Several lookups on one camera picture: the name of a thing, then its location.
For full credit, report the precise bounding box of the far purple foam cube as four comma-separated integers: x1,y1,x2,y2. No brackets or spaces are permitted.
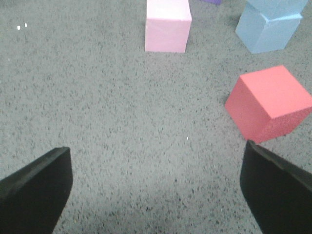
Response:
203,0,222,5

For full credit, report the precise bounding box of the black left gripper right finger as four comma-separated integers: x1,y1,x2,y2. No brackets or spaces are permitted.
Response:
240,140,312,234

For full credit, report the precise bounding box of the pink foam cube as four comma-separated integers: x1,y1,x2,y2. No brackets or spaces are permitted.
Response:
145,0,192,53

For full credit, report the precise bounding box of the near textured red foam cube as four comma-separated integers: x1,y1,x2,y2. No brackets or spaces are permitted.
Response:
225,65,312,143

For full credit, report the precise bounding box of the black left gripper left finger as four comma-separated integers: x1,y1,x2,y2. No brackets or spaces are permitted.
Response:
0,147,73,234

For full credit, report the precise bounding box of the cracked light blue foam cube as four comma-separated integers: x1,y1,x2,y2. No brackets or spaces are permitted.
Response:
235,1,302,54

